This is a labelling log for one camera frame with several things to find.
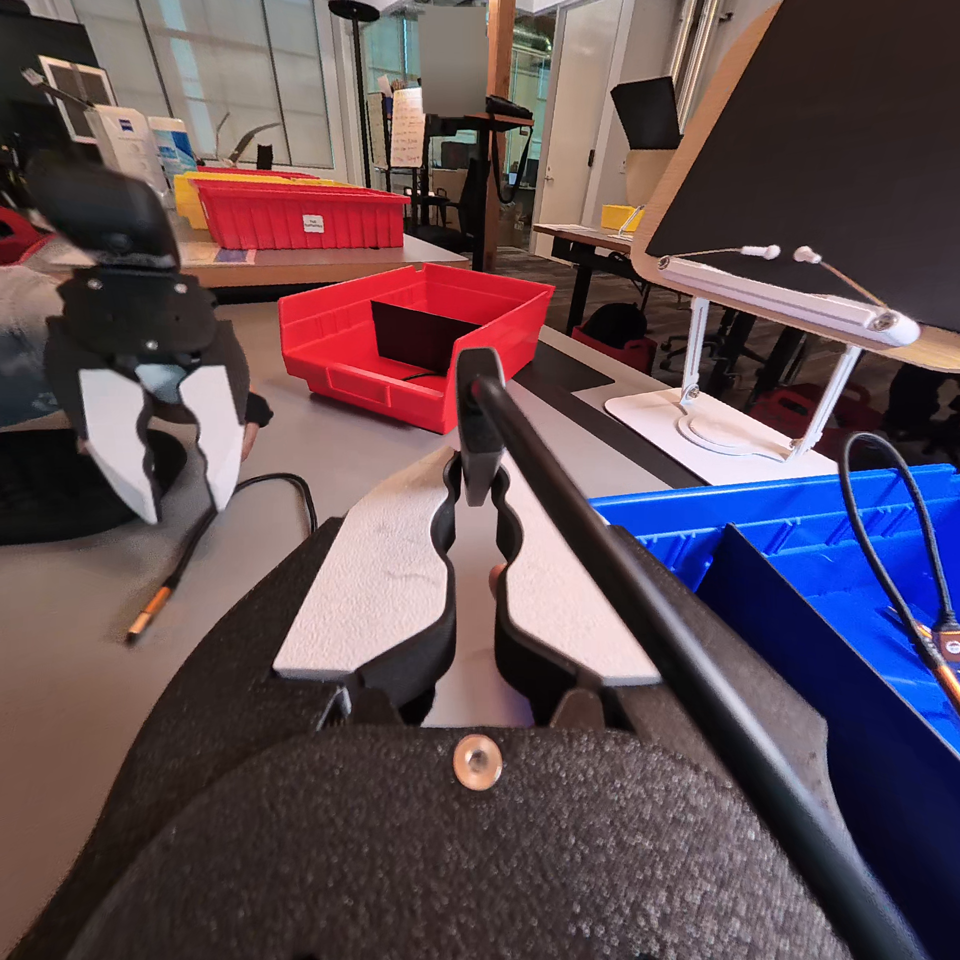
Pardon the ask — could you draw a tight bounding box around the braided cable orange plug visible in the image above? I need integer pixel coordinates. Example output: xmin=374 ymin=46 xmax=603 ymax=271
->
xmin=838 ymin=431 xmax=960 ymax=714

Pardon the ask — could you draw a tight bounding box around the wooden post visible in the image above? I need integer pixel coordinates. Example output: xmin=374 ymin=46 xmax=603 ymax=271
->
xmin=483 ymin=0 xmax=519 ymax=271

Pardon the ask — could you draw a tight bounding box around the white paper flip chart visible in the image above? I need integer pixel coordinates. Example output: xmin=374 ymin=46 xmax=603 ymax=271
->
xmin=389 ymin=87 xmax=427 ymax=170

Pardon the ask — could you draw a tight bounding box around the braided usb cable gold plug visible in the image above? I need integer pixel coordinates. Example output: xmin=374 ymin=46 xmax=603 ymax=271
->
xmin=123 ymin=472 xmax=320 ymax=646

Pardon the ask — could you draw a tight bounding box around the thick black hub cable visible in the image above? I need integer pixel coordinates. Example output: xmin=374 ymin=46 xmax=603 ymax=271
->
xmin=468 ymin=375 xmax=931 ymax=960

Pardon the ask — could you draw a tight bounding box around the long office desk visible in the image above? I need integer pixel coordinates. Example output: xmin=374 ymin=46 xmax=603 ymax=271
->
xmin=532 ymin=222 xmax=636 ymax=333

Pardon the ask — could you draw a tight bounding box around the large yellow bin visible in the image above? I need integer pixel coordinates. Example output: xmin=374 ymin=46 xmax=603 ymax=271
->
xmin=172 ymin=171 xmax=354 ymax=230

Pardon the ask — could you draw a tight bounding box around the dark bin divider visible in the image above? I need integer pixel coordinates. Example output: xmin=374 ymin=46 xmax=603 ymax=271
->
xmin=693 ymin=522 xmax=960 ymax=960

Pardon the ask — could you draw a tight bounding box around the wood-edged table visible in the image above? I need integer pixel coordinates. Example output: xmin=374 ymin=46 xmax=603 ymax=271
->
xmin=180 ymin=232 xmax=471 ymax=290

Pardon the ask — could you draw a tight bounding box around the grey usb hub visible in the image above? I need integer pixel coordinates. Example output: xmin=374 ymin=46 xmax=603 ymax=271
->
xmin=454 ymin=346 xmax=513 ymax=509

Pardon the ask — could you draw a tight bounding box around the beige curved panel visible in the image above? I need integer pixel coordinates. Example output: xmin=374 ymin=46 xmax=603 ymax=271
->
xmin=624 ymin=148 xmax=681 ymax=208

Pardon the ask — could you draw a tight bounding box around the black backpack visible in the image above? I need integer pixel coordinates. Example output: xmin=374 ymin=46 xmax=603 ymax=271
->
xmin=581 ymin=302 xmax=650 ymax=350

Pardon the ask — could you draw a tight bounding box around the red floor bin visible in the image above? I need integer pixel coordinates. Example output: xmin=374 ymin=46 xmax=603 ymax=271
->
xmin=748 ymin=382 xmax=850 ymax=453

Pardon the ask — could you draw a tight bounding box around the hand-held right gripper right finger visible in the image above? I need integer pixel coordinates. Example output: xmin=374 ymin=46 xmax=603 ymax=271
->
xmin=491 ymin=461 xmax=663 ymax=710

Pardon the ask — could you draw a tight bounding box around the red storage box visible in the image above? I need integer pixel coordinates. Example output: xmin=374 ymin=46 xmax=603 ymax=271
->
xmin=571 ymin=326 xmax=660 ymax=375

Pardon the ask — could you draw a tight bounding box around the white folding stand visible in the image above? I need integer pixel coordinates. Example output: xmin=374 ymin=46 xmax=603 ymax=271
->
xmin=603 ymin=246 xmax=924 ymax=489

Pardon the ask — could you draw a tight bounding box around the black floor lamp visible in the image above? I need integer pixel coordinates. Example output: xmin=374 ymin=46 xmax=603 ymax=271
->
xmin=328 ymin=0 xmax=381 ymax=189

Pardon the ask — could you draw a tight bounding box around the white grid panel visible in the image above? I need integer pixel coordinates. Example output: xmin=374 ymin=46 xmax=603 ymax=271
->
xmin=37 ymin=56 xmax=117 ymax=144

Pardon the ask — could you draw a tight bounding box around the wood-edged black board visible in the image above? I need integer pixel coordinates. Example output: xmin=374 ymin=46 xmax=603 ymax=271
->
xmin=630 ymin=0 xmax=960 ymax=374

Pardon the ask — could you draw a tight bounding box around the blue bin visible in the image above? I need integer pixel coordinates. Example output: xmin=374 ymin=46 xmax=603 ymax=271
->
xmin=588 ymin=463 xmax=960 ymax=960

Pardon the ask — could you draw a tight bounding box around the person's left forearm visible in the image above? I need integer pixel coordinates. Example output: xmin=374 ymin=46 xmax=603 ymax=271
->
xmin=0 ymin=264 xmax=80 ymax=432

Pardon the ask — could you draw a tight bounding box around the black mesh pad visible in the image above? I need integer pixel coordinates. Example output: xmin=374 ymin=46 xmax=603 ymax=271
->
xmin=0 ymin=429 xmax=189 ymax=546

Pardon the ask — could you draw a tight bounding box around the black standing desk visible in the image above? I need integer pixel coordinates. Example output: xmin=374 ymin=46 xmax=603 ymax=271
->
xmin=422 ymin=96 xmax=536 ymax=230

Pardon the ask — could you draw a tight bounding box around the blue and white box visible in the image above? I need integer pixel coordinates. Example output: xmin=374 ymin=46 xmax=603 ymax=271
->
xmin=147 ymin=116 xmax=198 ymax=177

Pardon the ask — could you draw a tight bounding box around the white door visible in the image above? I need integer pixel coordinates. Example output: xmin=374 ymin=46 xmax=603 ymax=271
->
xmin=541 ymin=0 xmax=640 ymax=226

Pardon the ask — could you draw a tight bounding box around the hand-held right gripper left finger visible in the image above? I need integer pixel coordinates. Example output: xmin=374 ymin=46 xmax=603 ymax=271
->
xmin=272 ymin=448 xmax=460 ymax=710

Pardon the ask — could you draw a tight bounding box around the white box blue label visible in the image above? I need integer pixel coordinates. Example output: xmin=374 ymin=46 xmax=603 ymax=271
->
xmin=93 ymin=105 xmax=170 ymax=196

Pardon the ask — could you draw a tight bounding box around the black flat panel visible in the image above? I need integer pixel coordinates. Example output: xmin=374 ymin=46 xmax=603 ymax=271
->
xmin=610 ymin=75 xmax=684 ymax=151

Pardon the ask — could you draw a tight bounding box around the small red bin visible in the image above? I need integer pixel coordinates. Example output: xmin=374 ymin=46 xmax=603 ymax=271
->
xmin=277 ymin=262 xmax=556 ymax=436

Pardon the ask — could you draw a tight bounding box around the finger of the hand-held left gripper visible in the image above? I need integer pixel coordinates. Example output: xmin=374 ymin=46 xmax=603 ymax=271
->
xmin=78 ymin=366 xmax=164 ymax=526
xmin=178 ymin=363 xmax=246 ymax=513

